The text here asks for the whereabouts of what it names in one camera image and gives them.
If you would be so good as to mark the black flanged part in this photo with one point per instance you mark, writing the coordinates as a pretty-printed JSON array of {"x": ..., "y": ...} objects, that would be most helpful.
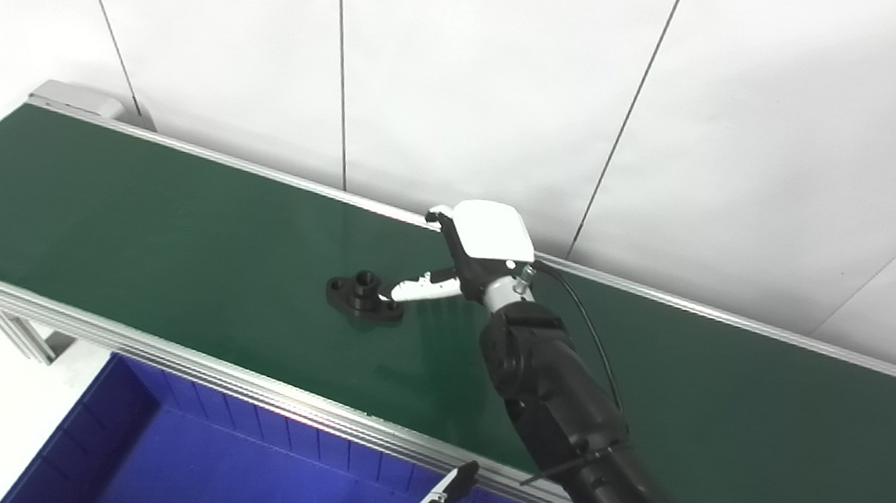
[{"x": 357, "y": 296}]

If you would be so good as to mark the blue bin with white part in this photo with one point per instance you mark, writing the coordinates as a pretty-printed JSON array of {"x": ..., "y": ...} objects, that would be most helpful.
[{"x": 213, "y": 467}]

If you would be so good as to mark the green conveyor belt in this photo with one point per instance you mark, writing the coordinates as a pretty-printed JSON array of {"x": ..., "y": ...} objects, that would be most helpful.
[
  {"x": 170, "y": 233},
  {"x": 158, "y": 355}
]

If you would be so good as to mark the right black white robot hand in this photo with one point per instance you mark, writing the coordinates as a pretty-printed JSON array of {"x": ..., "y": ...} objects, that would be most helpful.
[{"x": 491, "y": 231}]

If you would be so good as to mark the grey conveyor end housing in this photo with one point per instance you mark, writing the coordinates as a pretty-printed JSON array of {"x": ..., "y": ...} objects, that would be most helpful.
[{"x": 76, "y": 97}]

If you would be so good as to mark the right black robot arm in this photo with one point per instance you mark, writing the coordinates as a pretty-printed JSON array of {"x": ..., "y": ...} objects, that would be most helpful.
[{"x": 564, "y": 411}]

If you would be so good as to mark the aluminium conveyor leg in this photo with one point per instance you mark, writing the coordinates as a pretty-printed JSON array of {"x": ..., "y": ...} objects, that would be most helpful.
[{"x": 21, "y": 334}]

